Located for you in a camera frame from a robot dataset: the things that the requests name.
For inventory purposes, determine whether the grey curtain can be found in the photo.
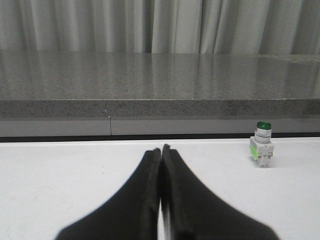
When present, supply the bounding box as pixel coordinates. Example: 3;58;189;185
0;0;320;55

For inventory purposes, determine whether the grey stone counter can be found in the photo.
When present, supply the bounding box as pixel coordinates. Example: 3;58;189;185
0;50;320;137

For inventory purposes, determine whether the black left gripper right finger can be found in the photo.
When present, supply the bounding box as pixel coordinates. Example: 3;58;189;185
160;144;278;240

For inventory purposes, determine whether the green pushbutton switch white body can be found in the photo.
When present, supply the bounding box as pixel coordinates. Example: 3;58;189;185
249;121;274;168

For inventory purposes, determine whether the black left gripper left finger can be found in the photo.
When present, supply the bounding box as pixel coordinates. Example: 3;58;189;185
56;148;161;240

